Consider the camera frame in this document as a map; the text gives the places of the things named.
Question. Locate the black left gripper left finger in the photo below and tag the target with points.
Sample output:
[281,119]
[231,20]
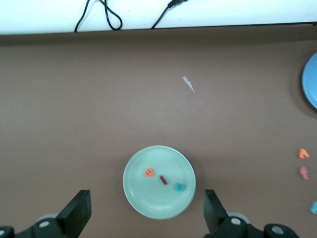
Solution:
[74,218]

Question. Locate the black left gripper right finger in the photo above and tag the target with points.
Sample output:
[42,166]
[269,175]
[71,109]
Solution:
[218,220]

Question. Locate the teal foam letter c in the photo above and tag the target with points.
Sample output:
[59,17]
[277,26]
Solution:
[179,187]

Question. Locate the dark red foam letter i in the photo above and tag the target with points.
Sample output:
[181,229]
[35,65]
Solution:
[163,180]

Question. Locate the orange foam letter e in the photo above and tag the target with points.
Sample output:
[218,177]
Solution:
[149,172]

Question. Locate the green plate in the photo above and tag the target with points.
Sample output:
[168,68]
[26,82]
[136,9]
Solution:
[148,203]

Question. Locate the teal foam letter d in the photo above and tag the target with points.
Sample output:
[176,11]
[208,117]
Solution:
[314,207]

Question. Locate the dark red foam letter f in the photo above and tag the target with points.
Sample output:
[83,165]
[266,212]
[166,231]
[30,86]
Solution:
[303,173]

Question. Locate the orange foam letter v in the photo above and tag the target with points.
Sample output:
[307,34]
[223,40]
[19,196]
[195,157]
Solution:
[302,153]

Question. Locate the white paper scrap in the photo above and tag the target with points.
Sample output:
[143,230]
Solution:
[188,83]

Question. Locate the blue plate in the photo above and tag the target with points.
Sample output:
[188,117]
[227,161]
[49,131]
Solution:
[311,81]

